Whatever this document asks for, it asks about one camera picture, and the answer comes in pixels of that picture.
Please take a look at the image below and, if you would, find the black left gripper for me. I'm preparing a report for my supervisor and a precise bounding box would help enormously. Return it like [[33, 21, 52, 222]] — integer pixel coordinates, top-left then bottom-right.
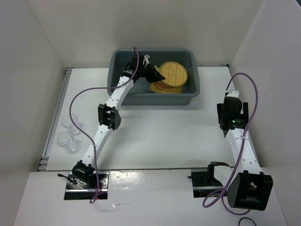
[[138, 62, 165, 83]]

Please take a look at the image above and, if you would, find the square bamboo mat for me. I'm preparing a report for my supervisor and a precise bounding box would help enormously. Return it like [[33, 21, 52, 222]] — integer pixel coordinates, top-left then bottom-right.
[[149, 83, 183, 94]]

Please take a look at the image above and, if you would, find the round orange woven coaster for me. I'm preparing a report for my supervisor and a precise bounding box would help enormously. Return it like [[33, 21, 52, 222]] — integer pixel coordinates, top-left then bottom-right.
[[153, 81, 175, 90]]

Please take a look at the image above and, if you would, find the round bamboo coaster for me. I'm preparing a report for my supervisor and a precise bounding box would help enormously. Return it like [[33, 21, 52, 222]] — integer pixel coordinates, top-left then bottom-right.
[[159, 61, 188, 87]]

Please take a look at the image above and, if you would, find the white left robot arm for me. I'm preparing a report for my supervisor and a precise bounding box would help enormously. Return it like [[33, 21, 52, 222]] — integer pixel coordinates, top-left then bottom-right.
[[72, 55, 165, 189]]

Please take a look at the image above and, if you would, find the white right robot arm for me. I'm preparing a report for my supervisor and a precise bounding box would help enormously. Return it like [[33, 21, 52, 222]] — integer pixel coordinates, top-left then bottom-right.
[[206, 90, 273, 211]]

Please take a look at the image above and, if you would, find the grey plastic bin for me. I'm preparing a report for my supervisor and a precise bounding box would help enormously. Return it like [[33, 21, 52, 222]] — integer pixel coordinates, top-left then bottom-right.
[[107, 48, 200, 105]]

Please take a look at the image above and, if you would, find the clear plastic cup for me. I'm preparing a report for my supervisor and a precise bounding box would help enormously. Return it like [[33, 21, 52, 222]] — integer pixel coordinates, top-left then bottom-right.
[[57, 131, 79, 152], [61, 114, 79, 135]]

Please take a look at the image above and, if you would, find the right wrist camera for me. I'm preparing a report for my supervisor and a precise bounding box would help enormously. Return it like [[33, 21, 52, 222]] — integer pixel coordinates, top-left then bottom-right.
[[225, 90, 239, 99]]

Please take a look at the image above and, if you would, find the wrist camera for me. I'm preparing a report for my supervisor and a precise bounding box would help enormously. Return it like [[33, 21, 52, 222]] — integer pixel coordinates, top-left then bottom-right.
[[225, 90, 239, 99], [143, 54, 150, 67]]

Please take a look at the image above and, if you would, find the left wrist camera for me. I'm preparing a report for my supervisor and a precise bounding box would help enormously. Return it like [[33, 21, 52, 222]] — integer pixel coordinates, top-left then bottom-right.
[[143, 54, 150, 67]]

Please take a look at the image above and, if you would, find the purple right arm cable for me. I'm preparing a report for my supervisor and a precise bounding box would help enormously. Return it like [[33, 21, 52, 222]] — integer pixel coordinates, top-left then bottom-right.
[[202, 73, 260, 215]]

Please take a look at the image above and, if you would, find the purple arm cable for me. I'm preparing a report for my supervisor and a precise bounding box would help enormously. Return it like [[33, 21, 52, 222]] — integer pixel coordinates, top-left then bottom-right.
[[70, 46, 139, 203], [202, 73, 260, 215]]

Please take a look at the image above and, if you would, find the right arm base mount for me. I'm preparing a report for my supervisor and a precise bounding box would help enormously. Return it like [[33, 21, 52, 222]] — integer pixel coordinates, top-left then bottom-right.
[[188, 169, 222, 198]]

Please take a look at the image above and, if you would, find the black cable loop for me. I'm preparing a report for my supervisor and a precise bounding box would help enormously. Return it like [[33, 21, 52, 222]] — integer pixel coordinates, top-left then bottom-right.
[[238, 218, 257, 226]]

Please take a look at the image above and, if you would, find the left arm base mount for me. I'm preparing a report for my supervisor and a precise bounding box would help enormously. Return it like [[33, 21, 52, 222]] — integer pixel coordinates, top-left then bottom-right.
[[57, 172, 109, 201]]

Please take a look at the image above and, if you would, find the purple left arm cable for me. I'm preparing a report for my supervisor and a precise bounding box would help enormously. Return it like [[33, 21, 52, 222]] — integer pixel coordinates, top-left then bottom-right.
[[70, 46, 139, 203]]

